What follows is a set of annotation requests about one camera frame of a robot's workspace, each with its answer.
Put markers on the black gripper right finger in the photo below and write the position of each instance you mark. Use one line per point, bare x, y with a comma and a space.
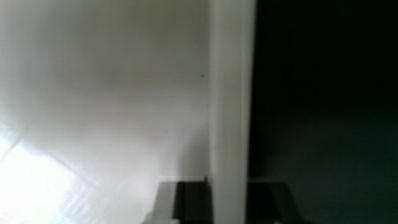
273, 208

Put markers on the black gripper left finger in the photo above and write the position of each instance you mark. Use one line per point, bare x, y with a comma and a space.
182, 202

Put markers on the white square table top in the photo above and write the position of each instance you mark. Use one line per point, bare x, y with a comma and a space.
125, 81

